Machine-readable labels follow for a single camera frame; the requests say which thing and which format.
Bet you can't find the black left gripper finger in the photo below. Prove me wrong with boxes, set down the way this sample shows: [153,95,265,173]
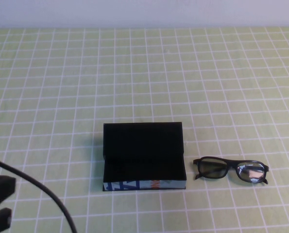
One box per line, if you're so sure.
[0,175,17,210]
[0,206,13,233]

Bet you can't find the black framed glasses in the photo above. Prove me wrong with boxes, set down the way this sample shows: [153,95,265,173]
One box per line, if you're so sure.
[192,156,271,185]

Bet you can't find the black printed glasses case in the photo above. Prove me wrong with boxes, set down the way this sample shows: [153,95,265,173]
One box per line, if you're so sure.
[102,122,188,192]

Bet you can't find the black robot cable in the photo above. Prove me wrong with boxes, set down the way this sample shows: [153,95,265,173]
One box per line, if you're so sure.
[0,156,78,233]

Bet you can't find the green checked tablecloth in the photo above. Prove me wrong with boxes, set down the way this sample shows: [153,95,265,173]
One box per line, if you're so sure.
[0,27,289,233]

